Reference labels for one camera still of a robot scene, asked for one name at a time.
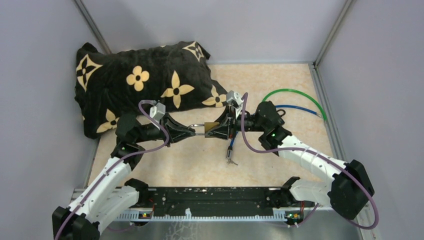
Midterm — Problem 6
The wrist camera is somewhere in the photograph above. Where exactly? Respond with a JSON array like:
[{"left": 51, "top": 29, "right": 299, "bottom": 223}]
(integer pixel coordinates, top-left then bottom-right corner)
[
  {"left": 226, "top": 90, "right": 244, "bottom": 108},
  {"left": 149, "top": 102, "right": 166, "bottom": 122}
]

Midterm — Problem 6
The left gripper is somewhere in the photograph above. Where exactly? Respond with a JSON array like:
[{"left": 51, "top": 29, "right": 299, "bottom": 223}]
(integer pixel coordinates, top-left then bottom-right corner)
[{"left": 134, "top": 112, "right": 196, "bottom": 148}]

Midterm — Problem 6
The black pillow with cream flowers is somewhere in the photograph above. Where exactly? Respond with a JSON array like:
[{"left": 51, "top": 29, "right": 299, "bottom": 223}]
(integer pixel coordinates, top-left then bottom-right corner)
[{"left": 74, "top": 41, "right": 227, "bottom": 139}]

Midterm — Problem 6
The blue cable lock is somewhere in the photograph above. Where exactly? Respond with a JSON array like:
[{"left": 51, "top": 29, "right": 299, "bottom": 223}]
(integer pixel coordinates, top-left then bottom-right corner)
[{"left": 226, "top": 104, "right": 324, "bottom": 160}]

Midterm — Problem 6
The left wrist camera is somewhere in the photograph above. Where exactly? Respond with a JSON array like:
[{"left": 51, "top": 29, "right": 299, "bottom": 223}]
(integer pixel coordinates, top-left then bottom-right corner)
[{"left": 149, "top": 102, "right": 166, "bottom": 122}]

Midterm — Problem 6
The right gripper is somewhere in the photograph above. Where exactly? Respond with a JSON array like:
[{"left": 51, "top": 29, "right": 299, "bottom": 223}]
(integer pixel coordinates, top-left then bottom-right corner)
[{"left": 204, "top": 105, "right": 266, "bottom": 140}]

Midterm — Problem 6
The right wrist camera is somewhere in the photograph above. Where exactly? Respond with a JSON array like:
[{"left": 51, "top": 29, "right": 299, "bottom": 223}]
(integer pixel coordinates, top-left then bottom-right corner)
[{"left": 226, "top": 90, "right": 244, "bottom": 108}]

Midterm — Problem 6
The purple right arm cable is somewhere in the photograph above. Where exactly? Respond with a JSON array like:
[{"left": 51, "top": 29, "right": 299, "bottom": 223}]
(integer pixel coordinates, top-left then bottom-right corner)
[{"left": 239, "top": 92, "right": 381, "bottom": 231}]

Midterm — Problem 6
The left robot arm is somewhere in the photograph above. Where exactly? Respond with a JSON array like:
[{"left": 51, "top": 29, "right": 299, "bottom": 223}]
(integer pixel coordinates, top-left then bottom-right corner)
[{"left": 52, "top": 113, "right": 196, "bottom": 240}]

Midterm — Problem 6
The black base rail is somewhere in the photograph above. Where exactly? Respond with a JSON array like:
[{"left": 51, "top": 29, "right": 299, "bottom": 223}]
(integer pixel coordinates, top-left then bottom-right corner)
[{"left": 67, "top": 186, "right": 369, "bottom": 223}]

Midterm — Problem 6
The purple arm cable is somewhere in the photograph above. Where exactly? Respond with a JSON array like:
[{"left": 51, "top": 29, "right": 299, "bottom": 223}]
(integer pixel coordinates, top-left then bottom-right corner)
[
  {"left": 57, "top": 99, "right": 171, "bottom": 240},
  {"left": 239, "top": 92, "right": 381, "bottom": 231}
]

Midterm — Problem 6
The large brass padlock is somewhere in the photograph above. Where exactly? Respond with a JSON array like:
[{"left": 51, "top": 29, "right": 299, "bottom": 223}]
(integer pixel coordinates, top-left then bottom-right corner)
[{"left": 187, "top": 121, "right": 219, "bottom": 136}]

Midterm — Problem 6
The green cable lock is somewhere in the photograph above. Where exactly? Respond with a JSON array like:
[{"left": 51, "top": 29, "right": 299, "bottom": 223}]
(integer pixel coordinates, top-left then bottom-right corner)
[{"left": 261, "top": 88, "right": 329, "bottom": 122}]

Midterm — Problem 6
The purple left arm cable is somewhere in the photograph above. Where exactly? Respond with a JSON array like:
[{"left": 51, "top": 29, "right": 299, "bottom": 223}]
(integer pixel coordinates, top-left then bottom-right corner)
[{"left": 57, "top": 99, "right": 171, "bottom": 240}]

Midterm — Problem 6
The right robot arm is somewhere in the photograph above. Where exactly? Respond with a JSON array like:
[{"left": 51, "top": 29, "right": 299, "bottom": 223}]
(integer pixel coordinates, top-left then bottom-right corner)
[{"left": 204, "top": 101, "right": 379, "bottom": 220}]

